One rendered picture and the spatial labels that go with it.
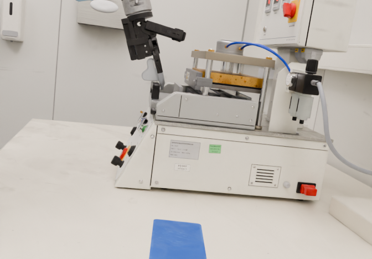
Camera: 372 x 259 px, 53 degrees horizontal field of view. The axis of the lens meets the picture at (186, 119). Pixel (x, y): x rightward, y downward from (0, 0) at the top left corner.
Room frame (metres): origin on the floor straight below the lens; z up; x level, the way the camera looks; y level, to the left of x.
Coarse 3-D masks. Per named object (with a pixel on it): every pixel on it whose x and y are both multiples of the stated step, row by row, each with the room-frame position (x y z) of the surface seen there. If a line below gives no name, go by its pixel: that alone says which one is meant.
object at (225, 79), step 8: (224, 64) 1.07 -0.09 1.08; (232, 64) 1.07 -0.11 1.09; (216, 72) 0.99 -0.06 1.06; (224, 72) 1.07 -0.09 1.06; (232, 72) 1.18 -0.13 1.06; (216, 80) 0.97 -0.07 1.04; (224, 80) 0.98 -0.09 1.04; (232, 80) 0.98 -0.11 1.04; (240, 80) 0.98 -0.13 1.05; (248, 80) 0.99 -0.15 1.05; (256, 80) 0.99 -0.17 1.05; (216, 88) 0.97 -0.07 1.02; (224, 88) 0.98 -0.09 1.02; (232, 88) 0.98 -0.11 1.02; (240, 88) 0.98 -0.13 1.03; (248, 88) 0.99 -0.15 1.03; (256, 88) 0.99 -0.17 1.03
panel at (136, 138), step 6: (150, 114) 1.04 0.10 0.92; (150, 120) 0.97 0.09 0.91; (150, 126) 0.91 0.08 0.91; (138, 132) 1.05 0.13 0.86; (144, 132) 0.92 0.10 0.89; (132, 138) 1.10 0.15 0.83; (138, 138) 0.97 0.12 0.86; (126, 144) 1.16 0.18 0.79; (132, 144) 1.01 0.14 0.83; (138, 144) 0.90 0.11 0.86; (132, 150) 0.92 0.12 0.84; (126, 156) 0.99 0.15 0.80; (126, 162) 0.91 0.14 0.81; (120, 168) 0.95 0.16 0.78; (120, 174) 0.90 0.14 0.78
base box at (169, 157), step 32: (160, 128) 0.89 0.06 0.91; (192, 128) 0.90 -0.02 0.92; (160, 160) 0.89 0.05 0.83; (192, 160) 0.90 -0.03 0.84; (224, 160) 0.91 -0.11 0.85; (256, 160) 0.92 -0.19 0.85; (288, 160) 0.93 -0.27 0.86; (320, 160) 0.95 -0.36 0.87; (224, 192) 0.91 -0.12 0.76; (256, 192) 0.93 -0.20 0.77; (288, 192) 0.94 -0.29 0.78; (320, 192) 0.95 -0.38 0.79
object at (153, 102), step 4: (176, 84) 1.08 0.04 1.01; (176, 88) 1.06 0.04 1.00; (180, 88) 0.99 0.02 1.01; (160, 92) 1.16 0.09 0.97; (160, 96) 1.05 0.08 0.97; (164, 96) 1.07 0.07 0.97; (152, 100) 0.95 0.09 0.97; (156, 100) 0.95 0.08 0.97; (160, 100) 0.97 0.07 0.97; (152, 104) 0.94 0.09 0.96; (156, 104) 0.95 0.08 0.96
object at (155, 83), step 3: (153, 81) 1.05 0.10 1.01; (156, 81) 1.06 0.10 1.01; (153, 84) 0.98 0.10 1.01; (156, 84) 0.98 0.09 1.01; (153, 87) 0.98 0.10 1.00; (156, 87) 0.98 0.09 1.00; (159, 87) 0.98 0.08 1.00; (150, 90) 1.12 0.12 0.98; (153, 90) 0.98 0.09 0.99; (156, 90) 0.98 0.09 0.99; (159, 90) 0.98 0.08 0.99; (153, 93) 0.98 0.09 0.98; (156, 93) 0.98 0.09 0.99; (153, 96) 0.98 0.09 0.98; (156, 96) 0.98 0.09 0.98
